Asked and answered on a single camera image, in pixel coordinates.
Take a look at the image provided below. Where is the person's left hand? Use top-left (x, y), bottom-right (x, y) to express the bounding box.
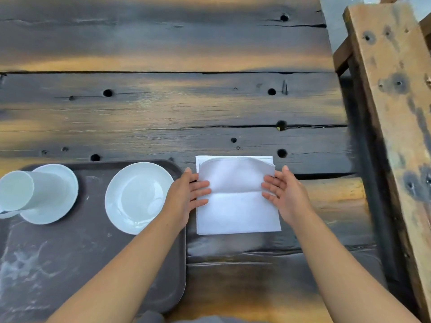
top-left (161, 167), bottom-right (212, 232)

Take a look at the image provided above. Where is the person's right hand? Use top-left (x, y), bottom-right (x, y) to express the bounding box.
top-left (261, 165), bottom-right (316, 227)

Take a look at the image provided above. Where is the white side plate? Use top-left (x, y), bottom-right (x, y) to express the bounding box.
top-left (105, 161), bottom-right (175, 236)

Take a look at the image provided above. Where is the white napkin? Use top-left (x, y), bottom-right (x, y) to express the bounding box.
top-left (195, 155), bottom-right (282, 236)

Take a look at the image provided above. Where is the dark brown tray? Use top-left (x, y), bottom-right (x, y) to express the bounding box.
top-left (0, 159), bottom-right (188, 323)

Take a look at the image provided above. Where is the white saucer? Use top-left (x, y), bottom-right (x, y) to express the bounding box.
top-left (20, 163), bottom-right (79, 225)

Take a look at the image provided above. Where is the white ceramic cup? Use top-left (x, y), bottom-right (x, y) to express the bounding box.
top-left (0, 170), bottom-right (70, 220)

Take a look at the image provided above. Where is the person's right forearm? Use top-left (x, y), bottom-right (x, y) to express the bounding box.
top-left (289, 210), bottom-right (422, 323)

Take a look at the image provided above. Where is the person's left forearm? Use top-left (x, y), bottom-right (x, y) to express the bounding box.
top-left (45, 211), bottom-right (188, 323)

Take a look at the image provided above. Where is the light wooden bench seat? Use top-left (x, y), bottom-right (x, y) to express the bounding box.
top-left (332, 3), bottom-right (431, 323)

